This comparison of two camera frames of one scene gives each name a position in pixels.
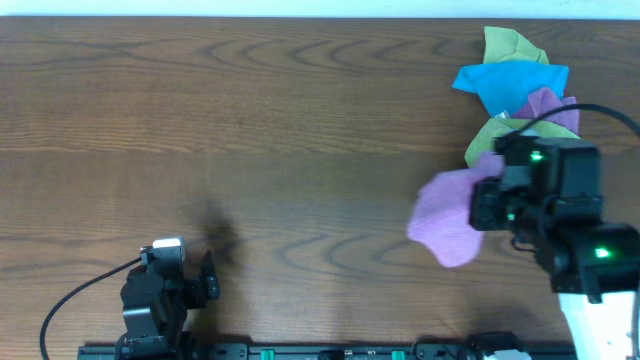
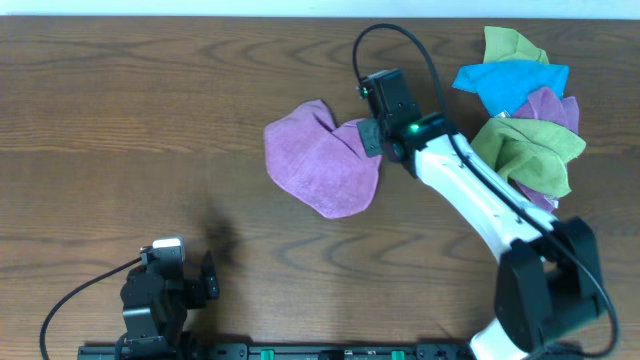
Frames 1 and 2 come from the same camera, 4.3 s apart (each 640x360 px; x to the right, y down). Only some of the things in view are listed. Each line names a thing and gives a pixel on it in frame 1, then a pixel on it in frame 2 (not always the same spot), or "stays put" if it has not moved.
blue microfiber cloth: (502, 87) stays put
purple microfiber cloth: (440, 219) to (323, 163)
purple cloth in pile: (545, 99) stays put
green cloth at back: (502, 45) stays put
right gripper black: (484, 192) to (367, 131)
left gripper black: (204, 292) stays put
